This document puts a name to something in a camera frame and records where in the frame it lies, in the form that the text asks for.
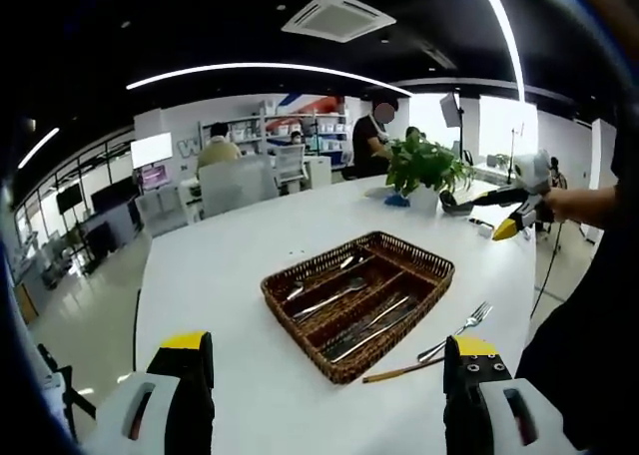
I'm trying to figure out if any steel table knife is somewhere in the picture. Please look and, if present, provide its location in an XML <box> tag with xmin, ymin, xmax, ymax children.
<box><xmin>326</xmin><ymin>294</ymin><xmax>413</xmax><ymax>364</ymax></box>
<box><xmin>319</xmin><ymin>299</ymin><xmax>419</xmax><ymax>351</ymax></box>

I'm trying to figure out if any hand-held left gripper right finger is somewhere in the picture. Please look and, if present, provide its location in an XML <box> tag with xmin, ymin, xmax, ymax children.
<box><xmin>442</xmin><ymin>333</ymin><xmax>575</xmax><ymax>455</ymax></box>

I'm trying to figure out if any lit white screen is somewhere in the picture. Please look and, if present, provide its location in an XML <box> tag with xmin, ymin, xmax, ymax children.
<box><xmin>130</xmin><ymin>132</ymin><xmax>174</xmax><ymax>169</ymax></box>

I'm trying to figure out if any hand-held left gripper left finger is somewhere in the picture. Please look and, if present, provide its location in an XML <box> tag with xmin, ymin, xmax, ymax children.
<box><xmin>82</xmin><ymin>330</ymin><xmax>216</xmax><ymax>455</ymax></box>

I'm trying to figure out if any white low cabinet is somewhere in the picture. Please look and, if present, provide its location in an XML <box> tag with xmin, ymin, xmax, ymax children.
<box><xmin>303</xmin><ymin>155</ymin><xmax>333</xmax><ymax>190</ymax></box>

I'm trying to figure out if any white mesh office chair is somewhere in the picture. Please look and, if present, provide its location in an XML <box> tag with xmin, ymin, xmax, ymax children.
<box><xmin>273</xmin><ymin>144</ymin><xmax>307</xmax><ymax>192</ymax></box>

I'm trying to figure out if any studio light on stand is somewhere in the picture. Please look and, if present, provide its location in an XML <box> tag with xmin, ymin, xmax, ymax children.
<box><xmin>438</xmin><ymin>92</ymin><xmax>473</xmax><ymax>167</ymax></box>

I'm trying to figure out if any frosted white chair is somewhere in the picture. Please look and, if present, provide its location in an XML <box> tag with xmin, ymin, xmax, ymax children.
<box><xmin>198</xmin><ymin>155</ymin><xmax>280</xmax><ymax>220</ymax></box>

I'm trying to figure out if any black stand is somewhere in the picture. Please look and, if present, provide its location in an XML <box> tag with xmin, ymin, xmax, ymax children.
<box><xmin>37</xmin><ymin>343</ymin><xmax>99</xmax><ymax>439</ymax></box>

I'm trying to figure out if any person's black clothed torso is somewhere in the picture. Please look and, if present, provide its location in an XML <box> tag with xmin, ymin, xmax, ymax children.
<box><xmin>513</xmin><ymin>100</ymin><xmax>639</xmax><ymax>451</ymax></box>

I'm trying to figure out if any large black monitor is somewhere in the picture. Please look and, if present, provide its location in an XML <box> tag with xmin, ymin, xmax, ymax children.
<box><xmin>89</xmin><ymin>176</ymin><xmax>139</xmax><ymax>216</ymax></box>

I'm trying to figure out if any long curved ceiling light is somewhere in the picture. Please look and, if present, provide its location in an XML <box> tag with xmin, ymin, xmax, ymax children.
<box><xmin>125</xmin><ymin>62</ymin><xmax>414</xmax><ymax>97</ymax></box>

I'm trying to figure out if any wooden handled utensil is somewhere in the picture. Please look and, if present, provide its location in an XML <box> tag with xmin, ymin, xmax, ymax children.
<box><xmin>361</xmin><ymin>357</ymin><xmax>446</xmax><ymax>384</ymax></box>

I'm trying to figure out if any monitor with pink picture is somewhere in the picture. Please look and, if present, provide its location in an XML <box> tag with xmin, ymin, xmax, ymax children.
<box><xmin>139</xmin><ymin>164</ymin><xmax>170</xmax><ymax>192</ymax></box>

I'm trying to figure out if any small black monitor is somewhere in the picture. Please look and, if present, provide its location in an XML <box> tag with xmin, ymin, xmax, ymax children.
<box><xmin>55</xmin><ymin>184</ymin><xmax>84</xmax><ymax>215</ymax></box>

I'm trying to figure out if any short ceiling light strip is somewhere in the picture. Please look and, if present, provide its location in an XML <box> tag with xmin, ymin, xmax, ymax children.
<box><xmin>17</xmin><ymin>127</ymin><xmax>61</xmax><ymax>171</ymax></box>

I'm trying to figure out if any white storage shelf with bins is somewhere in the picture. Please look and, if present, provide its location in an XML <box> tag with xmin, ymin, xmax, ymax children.
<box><xmin>198</xmin><ymin>95</ymin><xmax>350</xmax><ymax>167</ymax></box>

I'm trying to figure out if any potted green plant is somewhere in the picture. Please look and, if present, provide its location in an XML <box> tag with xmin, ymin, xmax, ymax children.
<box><xmin>383</xmin><ymin>134</ymin><xmax>478</xmax><ymax>213</ymax></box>

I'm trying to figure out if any straight ceiling light strip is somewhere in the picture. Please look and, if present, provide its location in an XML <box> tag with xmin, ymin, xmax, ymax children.
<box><xmin>473</xmin><ymin>0</ymin><xmax>528</xmax><ymax>102</ymax></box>

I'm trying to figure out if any white ceiling air conditioner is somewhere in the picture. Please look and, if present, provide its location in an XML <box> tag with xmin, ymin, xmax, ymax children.
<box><xmin>280</xmin><ymin>0</ymin><xmax>398</xmax><ymax>44</ymax></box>

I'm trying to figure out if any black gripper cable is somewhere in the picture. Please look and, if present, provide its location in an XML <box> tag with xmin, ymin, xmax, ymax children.
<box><xmin>528</xmin><ymin>220</ymin><xmax>565</xmax><ymax>319</ymax></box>

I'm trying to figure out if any brown wicker storage tray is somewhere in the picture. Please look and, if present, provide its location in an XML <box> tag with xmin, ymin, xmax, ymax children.
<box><xmin>259</xmin><ymin>230</ymin><xmax>456</xmax><ymax>386</ymax></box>

